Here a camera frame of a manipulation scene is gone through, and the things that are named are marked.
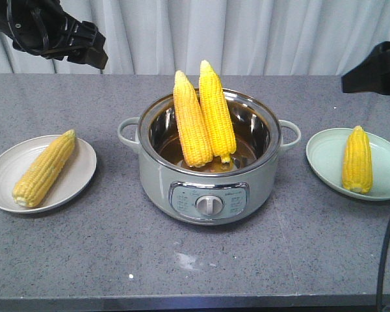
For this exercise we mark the light green round plate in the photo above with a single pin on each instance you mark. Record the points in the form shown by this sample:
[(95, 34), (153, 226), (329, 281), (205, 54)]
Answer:
[(325, 150)]

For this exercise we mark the green electric cooking pot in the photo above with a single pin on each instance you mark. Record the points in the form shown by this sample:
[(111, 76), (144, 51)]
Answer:
[(216, 193)]

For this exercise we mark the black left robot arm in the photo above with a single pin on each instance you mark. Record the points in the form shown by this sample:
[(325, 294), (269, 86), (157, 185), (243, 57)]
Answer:
[(3, 13)]

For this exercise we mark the white round plate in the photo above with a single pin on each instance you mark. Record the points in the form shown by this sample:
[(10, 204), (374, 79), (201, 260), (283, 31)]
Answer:
[(74, 177)]

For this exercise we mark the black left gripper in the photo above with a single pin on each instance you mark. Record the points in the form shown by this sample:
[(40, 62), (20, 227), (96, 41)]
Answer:
[(43, 28)]

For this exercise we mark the grey stone countertop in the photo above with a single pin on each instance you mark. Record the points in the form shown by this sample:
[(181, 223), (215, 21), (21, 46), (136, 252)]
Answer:
[(111, 248)]

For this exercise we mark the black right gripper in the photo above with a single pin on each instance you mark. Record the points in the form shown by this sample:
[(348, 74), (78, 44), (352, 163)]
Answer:
[(372, 75)]

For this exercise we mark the white pleated curtain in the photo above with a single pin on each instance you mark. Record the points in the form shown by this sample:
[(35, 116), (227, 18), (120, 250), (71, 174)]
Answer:
[(236, 37)]

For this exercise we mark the yellow corn cob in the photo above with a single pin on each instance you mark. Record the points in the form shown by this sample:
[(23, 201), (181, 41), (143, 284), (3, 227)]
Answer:
[(216, 113), (357, 172), (36, 182), (192, 131)]

